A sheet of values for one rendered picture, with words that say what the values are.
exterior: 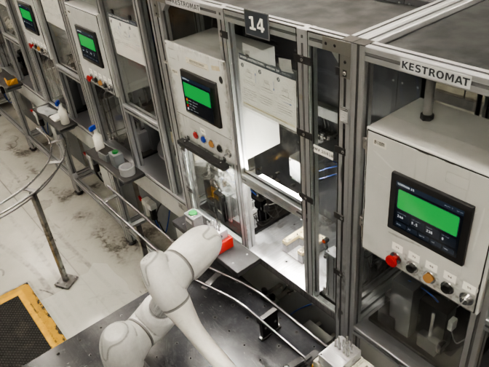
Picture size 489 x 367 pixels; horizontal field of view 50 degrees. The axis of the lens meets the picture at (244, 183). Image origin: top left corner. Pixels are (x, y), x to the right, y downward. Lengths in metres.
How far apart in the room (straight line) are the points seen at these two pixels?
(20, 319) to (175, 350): 1.65
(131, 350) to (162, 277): 0.59
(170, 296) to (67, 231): 2.83
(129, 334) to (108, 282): 1.70
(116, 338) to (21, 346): 1.56
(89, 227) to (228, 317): 2.17
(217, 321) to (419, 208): 1.27
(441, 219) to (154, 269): 0.86
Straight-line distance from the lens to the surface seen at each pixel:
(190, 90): 2.23
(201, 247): 1.75
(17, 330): 3.78
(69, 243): 4.32
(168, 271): 1.68
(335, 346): 2.05
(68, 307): 3.79
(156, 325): 2.22
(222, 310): 2.53
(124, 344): 2.17
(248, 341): 2.40
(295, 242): 2.44
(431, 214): 1.51
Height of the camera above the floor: 2.53
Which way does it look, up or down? 34 degrees down
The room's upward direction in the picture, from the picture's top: 6 degrees counter-clockwise
